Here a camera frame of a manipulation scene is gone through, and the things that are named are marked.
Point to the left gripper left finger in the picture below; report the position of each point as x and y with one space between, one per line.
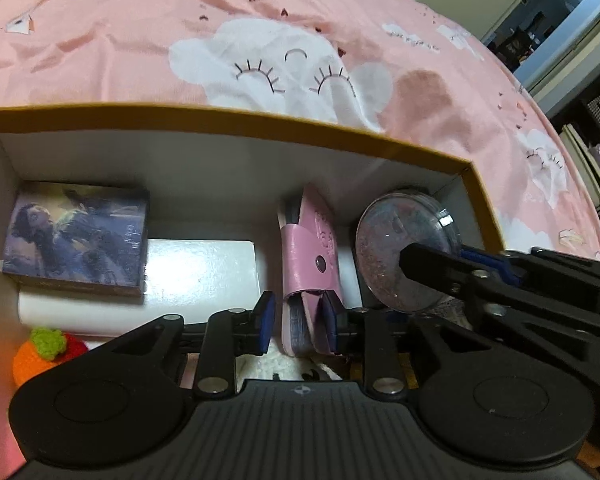
225 337

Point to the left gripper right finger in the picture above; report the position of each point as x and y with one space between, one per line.
376 344

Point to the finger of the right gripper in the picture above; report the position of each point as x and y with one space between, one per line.
498 264
555 286

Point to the pink leather pouch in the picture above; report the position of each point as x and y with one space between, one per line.
312 296

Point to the round glitter compact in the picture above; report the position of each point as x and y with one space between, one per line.
389 239

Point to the picture printed box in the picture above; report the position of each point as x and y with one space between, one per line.
86 238

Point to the white crochet bunny doll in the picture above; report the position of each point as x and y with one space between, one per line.
275 365

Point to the orange cardboard box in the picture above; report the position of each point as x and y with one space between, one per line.
215 174

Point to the orange crochet fruit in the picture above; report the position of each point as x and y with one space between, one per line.
45 349

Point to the pink cloud bedsheet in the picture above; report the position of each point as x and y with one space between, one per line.
394 67

